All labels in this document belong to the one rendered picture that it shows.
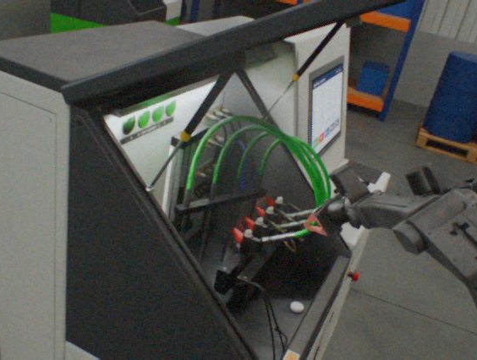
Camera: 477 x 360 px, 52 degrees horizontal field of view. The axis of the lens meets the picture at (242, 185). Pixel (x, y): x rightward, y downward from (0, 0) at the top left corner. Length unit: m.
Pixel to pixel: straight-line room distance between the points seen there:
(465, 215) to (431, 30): 6.97
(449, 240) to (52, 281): 0.97
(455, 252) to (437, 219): 0.05
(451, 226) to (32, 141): 0.86
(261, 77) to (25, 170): 0.76
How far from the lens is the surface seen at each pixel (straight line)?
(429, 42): 7.60
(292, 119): 1.58
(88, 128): 1.05
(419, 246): 0.70
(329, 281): 1.52
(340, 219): 1.18
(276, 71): 1.57
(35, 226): 1.28
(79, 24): 5.03
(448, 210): 0.71
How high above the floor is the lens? 1.83
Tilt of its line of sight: 27 degrees down
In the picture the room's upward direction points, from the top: 12 degrees clockwise
